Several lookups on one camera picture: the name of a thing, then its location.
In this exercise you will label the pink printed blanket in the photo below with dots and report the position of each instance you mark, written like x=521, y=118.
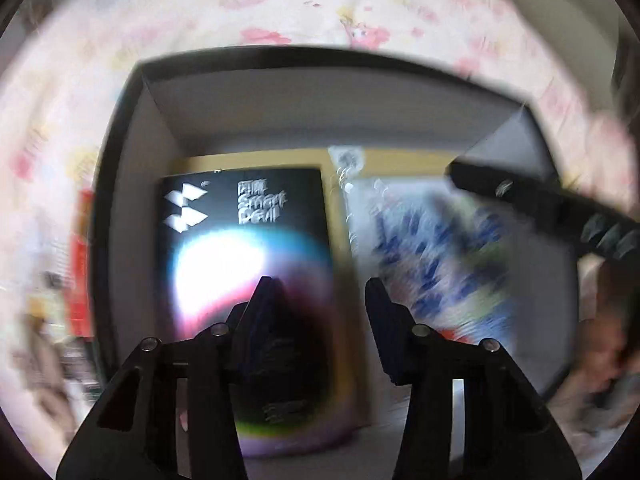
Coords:
x=300, y=5

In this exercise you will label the black screen protector box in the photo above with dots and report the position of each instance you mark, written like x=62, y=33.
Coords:
x=215, y=240

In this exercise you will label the black storage box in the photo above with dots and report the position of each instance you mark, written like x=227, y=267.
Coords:
x=320, y=105

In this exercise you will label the red paper packet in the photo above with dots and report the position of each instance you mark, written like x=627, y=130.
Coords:
x=82, y=270

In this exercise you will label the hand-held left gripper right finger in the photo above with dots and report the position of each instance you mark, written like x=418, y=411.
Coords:
x=382, y=330

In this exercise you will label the clear packet with blue print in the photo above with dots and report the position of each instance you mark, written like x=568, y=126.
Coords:
x=440, y=250

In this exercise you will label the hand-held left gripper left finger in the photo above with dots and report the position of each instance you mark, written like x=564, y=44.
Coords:
x=264, y=310

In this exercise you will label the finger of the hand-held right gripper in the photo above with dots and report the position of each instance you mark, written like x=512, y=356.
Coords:
x=525, y=200

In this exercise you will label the grey sofa cushion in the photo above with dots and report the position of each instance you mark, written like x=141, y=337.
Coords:
x=560, y=15

